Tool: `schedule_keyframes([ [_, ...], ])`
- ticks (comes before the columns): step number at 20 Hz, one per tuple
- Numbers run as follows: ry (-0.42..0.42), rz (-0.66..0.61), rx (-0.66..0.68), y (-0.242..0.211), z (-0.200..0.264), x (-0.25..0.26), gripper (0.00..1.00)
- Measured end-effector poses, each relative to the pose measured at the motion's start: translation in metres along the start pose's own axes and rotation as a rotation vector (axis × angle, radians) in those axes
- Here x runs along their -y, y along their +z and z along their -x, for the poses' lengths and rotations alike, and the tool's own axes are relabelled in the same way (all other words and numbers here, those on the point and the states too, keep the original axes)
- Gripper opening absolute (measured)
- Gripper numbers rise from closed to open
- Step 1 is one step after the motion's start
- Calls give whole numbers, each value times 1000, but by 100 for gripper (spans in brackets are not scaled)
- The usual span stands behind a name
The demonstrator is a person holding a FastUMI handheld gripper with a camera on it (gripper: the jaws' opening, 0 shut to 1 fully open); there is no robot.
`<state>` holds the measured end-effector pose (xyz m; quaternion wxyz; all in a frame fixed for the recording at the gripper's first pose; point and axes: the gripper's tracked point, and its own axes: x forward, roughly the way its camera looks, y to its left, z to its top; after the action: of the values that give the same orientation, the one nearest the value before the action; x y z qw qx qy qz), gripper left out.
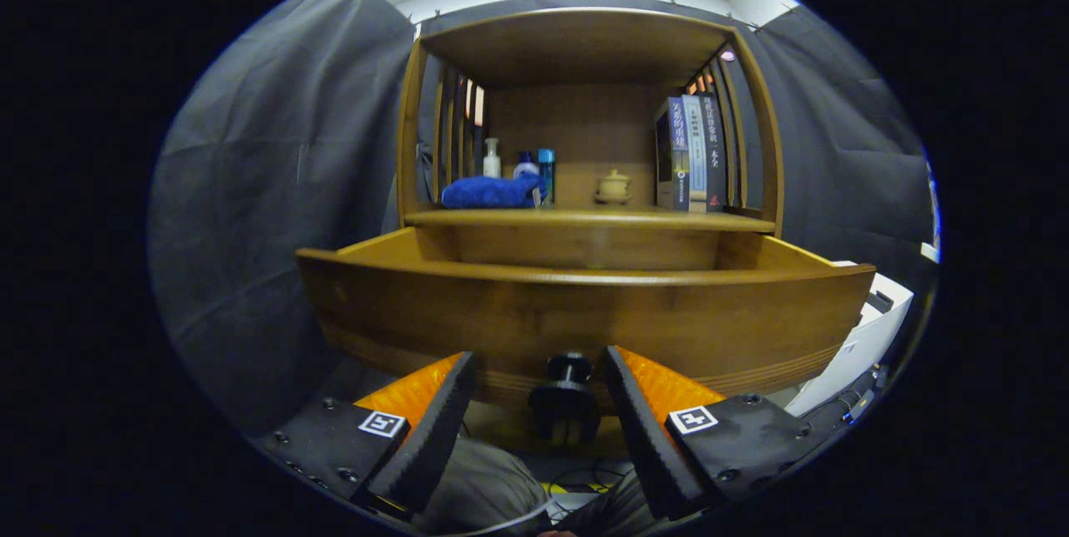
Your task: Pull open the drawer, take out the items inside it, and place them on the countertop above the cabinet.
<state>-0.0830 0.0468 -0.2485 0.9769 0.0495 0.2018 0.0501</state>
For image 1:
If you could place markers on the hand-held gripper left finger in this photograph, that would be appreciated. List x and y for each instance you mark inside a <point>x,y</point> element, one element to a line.
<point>422,453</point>

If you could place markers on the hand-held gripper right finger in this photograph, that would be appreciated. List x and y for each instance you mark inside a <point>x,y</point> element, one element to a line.
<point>643,441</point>

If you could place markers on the wooden drawer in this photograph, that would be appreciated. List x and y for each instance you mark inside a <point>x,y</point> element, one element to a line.
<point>585,320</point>

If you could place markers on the wooden countertop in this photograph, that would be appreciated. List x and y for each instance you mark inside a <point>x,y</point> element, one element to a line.
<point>585,217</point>

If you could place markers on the wooden cabinet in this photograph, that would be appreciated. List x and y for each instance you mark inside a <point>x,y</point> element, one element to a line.
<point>576,53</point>

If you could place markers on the person's right leg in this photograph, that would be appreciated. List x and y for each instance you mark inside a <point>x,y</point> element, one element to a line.
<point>622,508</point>

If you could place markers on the person's leg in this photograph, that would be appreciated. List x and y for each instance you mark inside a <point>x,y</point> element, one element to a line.
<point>484,487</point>
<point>622,508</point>

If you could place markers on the person's left leg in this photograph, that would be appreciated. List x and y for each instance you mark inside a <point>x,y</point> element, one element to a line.
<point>484,487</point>

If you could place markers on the white box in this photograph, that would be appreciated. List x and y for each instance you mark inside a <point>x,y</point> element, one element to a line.
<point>860,336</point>

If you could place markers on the beige lidded teacup with saucer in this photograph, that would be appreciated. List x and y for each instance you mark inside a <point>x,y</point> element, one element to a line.
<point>614,186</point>

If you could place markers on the blue towel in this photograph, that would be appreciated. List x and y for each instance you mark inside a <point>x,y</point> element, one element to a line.
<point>488,192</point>

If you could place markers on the teal blue bottle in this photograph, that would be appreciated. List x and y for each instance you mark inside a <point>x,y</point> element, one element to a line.
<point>546,174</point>

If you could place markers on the book with blue spine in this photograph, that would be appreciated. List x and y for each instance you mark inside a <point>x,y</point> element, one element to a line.
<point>678,157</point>

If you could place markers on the white bottle with blue cap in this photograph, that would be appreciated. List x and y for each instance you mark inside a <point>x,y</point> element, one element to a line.
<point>525,168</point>

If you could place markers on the white pump bottle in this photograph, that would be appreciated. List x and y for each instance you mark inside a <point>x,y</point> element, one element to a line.
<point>492,163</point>

